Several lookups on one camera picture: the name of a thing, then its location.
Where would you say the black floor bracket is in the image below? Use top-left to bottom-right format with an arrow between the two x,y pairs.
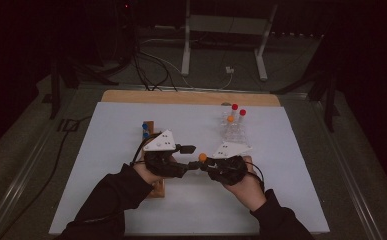
58,118 -> 80,133

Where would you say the grey metal desk frame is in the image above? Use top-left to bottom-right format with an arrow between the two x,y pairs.
180,0 -> 279,82

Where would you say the white cable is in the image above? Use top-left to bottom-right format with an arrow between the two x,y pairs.
140,38 -> 235,91

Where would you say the bundle of black cables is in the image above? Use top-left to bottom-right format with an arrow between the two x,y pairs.
130,46 -> 179,92

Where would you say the left hand-held gripper cable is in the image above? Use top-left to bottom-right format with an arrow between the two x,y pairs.
129,132 -> 164,168

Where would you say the hand-held gripper cable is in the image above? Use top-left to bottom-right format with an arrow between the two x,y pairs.
129,132 -> 164,168
244,160 -> 267,194

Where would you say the person's right hand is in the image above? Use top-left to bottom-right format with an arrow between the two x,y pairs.
223,155 -> 268,213

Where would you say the right hand-held gripper cable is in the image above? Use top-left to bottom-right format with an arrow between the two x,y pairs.
244,160 -> 267,194

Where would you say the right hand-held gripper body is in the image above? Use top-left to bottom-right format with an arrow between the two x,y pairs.
206,141 -> 253,187

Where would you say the aluminium frame rail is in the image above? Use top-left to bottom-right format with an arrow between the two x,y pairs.
77,83 -> 312,99
0,88 -> 82,240
309,96 -> 382,240

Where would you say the wooden test tube rack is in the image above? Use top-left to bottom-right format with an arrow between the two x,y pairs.
140,120 -> 166,200

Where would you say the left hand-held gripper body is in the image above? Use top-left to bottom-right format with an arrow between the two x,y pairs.
142,129 -> 190,179

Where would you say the clear acrylic test tube rack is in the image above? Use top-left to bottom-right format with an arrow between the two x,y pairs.
220,111 -> 251,148

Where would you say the black tripod stand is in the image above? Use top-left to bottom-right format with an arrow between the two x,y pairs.
49,56 -> 119,120
270,66 -> 340,133

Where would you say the black floor cable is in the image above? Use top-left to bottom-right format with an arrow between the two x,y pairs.
0,114 -> 94,240

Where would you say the red-capped test tube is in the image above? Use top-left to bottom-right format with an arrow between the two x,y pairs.
238,109 -> 248,129
230,103 -> 240,123

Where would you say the person's left hand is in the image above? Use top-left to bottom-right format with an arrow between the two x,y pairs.
133,162 -> 165,185

